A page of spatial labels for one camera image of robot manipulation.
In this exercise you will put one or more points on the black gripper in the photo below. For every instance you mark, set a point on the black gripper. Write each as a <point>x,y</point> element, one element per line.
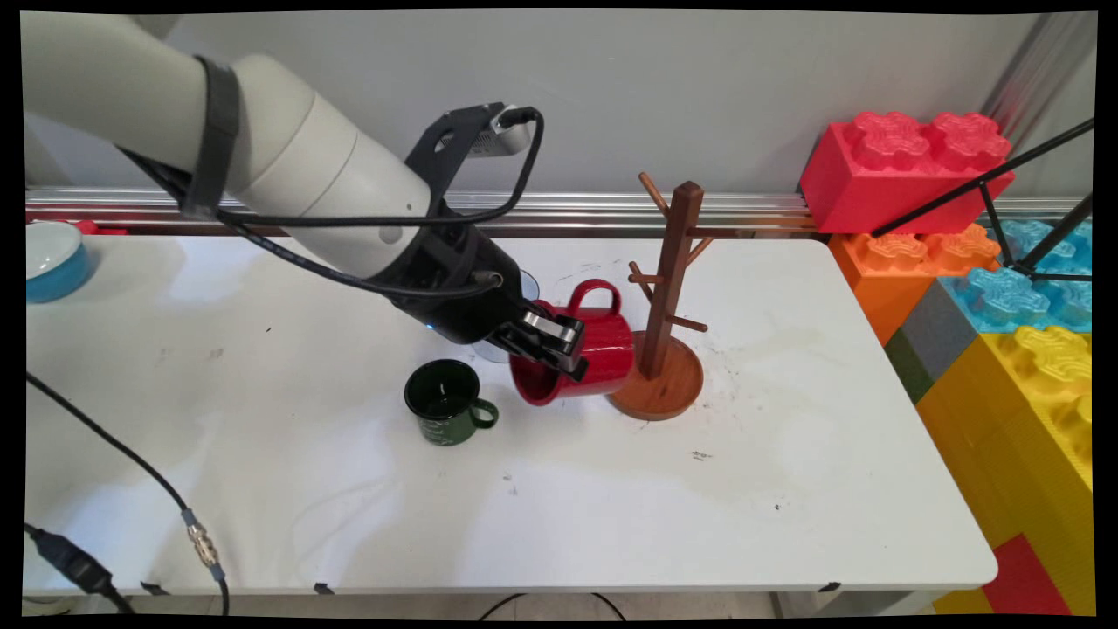
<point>454,279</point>

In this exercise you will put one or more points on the red enamel mug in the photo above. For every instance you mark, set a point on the red enamel mug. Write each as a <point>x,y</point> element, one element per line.
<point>603,358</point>

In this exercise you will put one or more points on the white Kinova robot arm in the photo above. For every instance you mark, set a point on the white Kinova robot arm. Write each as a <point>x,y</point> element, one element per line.
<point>288,157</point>

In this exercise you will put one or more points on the white enamel mug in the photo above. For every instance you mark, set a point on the white enamel mug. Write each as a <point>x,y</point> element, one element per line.
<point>489,352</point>

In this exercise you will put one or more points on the dark green enamel mug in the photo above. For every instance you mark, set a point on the dark green enamel mug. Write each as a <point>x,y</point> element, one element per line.
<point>445,411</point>

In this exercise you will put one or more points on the wooden mug tree stand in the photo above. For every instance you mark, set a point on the wooden mug tree stand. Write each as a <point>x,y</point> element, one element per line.
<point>672,262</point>

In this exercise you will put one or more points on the big orange toy block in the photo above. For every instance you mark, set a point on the big orange toy block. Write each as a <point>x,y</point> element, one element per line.
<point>882,279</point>

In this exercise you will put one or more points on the dark green toy block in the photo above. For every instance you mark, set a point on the dark green toy block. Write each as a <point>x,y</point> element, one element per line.
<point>908,367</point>

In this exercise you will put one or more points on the big red toy block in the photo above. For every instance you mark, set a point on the big red toy block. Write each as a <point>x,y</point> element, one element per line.
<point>882,179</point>

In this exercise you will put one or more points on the big blue toy block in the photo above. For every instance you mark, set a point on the big blue toy block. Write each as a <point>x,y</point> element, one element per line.
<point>1004,297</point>

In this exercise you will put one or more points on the small red object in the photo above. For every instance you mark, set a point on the small red object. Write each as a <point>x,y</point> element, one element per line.
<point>96,230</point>

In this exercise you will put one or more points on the black tripod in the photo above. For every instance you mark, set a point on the black tripod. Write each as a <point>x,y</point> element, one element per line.
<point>987,181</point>

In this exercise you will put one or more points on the big yellow toy block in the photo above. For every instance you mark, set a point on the big yellow toy block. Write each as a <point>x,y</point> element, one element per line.
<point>1013,419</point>

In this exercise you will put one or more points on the blue bowl white inside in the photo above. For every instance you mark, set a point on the blue bowl white inside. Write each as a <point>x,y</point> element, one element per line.
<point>54,262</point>

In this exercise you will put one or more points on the flat red toy block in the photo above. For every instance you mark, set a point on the flat red toy block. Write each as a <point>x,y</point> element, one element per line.
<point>1022,577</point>

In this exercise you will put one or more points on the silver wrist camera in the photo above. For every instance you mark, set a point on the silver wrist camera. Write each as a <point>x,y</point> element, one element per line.
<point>507,138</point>

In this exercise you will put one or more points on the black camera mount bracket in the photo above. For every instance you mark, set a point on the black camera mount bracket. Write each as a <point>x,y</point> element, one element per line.
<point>437,153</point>

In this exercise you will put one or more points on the aluminium rail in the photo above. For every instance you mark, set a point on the aluminium rail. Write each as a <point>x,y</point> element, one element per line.
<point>742,210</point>

